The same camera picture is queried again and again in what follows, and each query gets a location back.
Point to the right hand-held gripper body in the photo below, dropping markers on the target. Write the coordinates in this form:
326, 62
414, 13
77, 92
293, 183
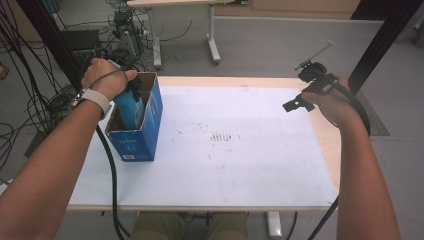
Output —
315, 75

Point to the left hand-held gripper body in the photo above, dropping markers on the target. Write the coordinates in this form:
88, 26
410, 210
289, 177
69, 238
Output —
135, 86

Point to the blue bottle with white cap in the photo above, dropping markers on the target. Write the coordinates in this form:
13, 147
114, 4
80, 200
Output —
130, 110

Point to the blue cardboard box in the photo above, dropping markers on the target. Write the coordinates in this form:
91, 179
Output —
136, 146

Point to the person's left hand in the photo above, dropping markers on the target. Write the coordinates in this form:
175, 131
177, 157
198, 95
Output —
103, 78

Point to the person's right hand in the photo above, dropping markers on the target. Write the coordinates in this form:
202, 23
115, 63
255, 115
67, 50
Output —
333, 103

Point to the wristwatch with white band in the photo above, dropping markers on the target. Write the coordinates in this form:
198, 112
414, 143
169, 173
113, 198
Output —
95, 100

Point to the black equipment case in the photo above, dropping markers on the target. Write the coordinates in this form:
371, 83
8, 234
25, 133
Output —
80, 40

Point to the white paper sheet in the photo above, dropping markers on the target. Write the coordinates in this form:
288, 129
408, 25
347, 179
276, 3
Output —
250, 160

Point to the white desk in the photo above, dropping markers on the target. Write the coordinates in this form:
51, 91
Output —
213, 36

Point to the white table leg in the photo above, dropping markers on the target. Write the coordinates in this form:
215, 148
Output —
274, 223

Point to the person's left leg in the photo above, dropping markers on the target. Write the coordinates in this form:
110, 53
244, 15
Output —
156, 226

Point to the black metal post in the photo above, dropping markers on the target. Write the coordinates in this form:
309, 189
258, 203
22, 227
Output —
380, 43
53, 40

